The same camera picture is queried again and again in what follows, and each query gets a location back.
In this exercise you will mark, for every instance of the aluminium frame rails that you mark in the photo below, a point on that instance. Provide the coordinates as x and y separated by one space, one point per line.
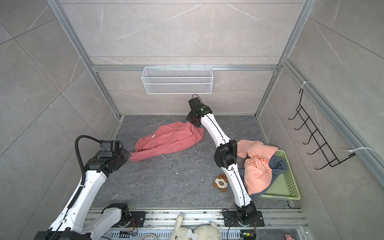
166 219

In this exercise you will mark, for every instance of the grey blue t-shirt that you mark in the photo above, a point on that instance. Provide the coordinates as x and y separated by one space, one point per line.
277 168

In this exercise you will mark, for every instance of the dark pink t-shirt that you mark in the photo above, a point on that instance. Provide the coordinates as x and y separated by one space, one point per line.
167 139

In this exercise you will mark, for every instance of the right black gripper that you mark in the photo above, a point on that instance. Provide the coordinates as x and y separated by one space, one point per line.
189 118

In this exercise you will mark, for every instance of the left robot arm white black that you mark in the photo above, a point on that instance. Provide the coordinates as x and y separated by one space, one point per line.
84 192

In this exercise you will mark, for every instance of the black wire hook rack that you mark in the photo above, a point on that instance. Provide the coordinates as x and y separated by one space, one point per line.
321 144

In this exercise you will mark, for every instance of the light salmon t-shirt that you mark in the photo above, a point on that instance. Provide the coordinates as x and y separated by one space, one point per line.
255 148

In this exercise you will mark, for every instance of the small brown plush toy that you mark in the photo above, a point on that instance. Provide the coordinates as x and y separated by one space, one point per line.
221 182

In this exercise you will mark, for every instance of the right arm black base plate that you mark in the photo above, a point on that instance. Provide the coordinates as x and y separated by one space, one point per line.
233 219

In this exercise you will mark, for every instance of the white wire mesh basket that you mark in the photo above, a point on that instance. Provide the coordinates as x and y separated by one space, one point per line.
177 80

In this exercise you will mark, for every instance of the white plush bunny toy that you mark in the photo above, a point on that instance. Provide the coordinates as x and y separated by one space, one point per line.
204 232

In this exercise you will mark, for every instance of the green plastic basket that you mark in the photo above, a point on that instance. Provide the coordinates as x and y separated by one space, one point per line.
285 186

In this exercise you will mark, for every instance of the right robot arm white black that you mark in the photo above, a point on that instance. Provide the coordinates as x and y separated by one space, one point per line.
226 158

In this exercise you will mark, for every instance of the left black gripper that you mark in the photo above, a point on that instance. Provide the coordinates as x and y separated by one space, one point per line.
125 154

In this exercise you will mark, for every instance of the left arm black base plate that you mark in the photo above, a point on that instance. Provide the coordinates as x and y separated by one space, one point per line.
132 219

